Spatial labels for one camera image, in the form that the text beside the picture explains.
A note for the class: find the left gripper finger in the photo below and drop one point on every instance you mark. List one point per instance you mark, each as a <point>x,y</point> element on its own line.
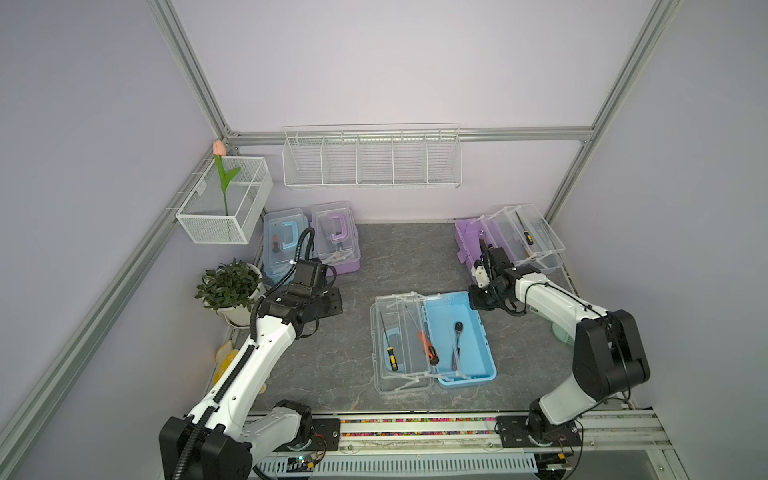
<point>330,310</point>
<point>332,295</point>

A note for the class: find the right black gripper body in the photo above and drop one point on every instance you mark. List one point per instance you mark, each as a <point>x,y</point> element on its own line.
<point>484,297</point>

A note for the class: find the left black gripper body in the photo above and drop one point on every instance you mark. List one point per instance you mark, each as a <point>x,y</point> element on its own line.
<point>316,298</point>

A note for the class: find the purple toolbox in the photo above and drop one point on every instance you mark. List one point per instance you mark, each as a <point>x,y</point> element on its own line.
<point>520,230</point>
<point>336,241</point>

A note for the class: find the blue toolbox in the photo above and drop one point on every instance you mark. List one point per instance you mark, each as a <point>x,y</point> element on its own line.
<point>281,234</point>
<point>421,331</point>

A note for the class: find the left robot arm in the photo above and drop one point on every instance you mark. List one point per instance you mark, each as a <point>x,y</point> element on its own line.
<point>214,441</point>

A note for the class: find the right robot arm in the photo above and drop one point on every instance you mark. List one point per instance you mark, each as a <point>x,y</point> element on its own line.
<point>608,353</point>

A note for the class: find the yellow black screwdriver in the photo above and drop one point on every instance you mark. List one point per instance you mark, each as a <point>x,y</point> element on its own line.
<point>390,350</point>

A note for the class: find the green dustpan brush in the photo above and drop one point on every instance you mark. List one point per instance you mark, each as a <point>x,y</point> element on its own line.
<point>565,333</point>

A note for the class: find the potted green plant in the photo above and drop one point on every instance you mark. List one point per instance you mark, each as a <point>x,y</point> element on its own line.
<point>231,290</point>

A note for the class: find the pink artificial tulip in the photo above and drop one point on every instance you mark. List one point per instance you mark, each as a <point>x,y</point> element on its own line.
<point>225,176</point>

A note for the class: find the white mesh wall basket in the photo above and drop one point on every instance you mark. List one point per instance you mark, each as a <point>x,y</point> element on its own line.
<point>202,214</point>

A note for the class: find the white wire wall shelf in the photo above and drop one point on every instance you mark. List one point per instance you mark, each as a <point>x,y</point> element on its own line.
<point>372,156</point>

